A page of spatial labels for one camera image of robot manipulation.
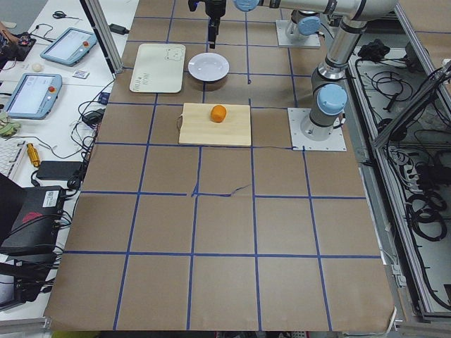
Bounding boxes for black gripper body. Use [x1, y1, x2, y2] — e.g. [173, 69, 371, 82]
[205, 0, 226, 18]

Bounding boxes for orange fruit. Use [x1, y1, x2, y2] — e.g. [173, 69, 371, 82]
[210, 105, 227, 123]

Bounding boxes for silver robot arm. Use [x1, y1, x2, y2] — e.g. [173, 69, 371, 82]
[233, 0, 397, 83]
[286, 10, 321, 39]

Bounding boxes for cream tray with bear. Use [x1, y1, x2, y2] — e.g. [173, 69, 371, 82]
[129, 44, 186, 94]

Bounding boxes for white round plate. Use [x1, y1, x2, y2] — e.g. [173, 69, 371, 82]
[188, 52, 230, 82]

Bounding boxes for bamboo cutting board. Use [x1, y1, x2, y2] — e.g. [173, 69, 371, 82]
[179, 103, 252, 146]

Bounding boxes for upper blue teach pendant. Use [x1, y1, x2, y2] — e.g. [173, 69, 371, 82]
[40, 27, 97, 66]

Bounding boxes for blue teach pendant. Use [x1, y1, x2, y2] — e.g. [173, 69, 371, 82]
[5, 73, 63, 120]
[40, 27, 97, 66]

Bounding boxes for black scissors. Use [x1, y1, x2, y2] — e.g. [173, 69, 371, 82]
[52, 11, 81, 20]

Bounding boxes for lower blue teach pendant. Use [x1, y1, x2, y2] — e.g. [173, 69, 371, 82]
[5, 73, 63, 120]

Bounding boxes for black power adapter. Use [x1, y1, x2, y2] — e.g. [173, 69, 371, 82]
[36, 161, 82, 180]

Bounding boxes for gold cylinder tool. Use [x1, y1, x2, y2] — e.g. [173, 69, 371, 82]
[26, 143, 41, 168]

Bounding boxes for white keyboard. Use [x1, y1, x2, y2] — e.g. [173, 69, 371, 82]
[1, 139, 26, 179]

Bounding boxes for black computer box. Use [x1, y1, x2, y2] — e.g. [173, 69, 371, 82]
[1, 184, 65, 256]

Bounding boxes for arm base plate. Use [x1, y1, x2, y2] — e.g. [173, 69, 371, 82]
[288, 108, 347, 151]
[276, 17, 321, 49]

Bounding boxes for aluminium frame post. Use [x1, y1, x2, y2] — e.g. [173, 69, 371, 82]
[80, 0, 123, 75]

